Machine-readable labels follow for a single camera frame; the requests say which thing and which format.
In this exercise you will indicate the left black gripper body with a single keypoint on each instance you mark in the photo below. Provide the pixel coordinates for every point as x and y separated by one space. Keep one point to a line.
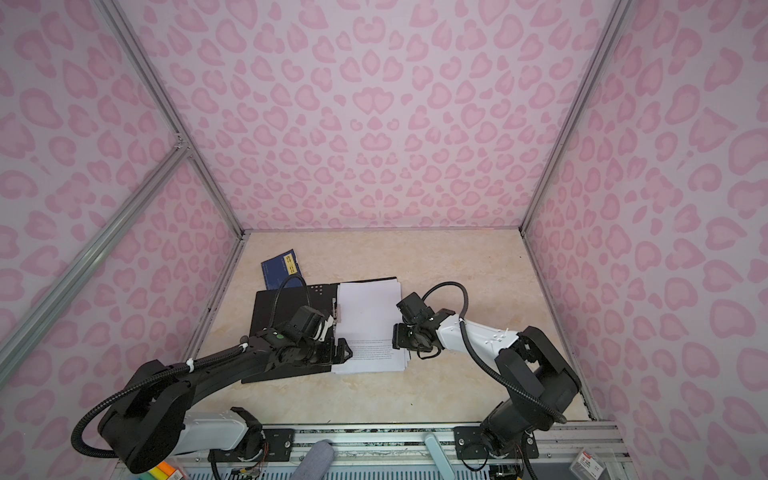
322 352

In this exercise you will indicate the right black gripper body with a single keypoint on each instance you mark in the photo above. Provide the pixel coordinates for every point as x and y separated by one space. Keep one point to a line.
408 338

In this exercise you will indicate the paper sheet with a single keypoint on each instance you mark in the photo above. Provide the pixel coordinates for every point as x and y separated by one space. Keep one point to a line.
366 317

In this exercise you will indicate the red folder black inside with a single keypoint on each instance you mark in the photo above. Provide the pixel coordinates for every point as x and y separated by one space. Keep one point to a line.
276 308

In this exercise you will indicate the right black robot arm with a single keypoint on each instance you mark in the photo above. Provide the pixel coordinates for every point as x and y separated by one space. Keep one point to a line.
539 382

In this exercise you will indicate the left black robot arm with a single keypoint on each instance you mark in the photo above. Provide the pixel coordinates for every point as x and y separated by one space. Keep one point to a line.
149 420

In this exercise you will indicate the blue booklet yellow label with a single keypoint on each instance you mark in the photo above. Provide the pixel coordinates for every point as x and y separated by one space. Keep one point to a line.
276 269

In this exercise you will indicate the highlighter pens box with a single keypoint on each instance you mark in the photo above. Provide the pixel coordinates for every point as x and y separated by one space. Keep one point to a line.
163 471

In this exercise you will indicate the red white label box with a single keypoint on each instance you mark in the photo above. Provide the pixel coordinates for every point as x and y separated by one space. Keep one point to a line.
587 466

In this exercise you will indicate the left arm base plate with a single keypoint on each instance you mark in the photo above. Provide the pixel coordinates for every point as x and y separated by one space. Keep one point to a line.
270 445

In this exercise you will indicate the grey foam roller handle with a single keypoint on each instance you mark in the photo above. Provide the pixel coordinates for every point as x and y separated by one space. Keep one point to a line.
316 463

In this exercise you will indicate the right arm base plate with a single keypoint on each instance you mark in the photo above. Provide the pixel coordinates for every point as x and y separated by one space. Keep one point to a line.
476 443

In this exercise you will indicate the light blue tool handle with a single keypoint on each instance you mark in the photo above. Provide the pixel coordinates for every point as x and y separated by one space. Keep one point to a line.
439 457

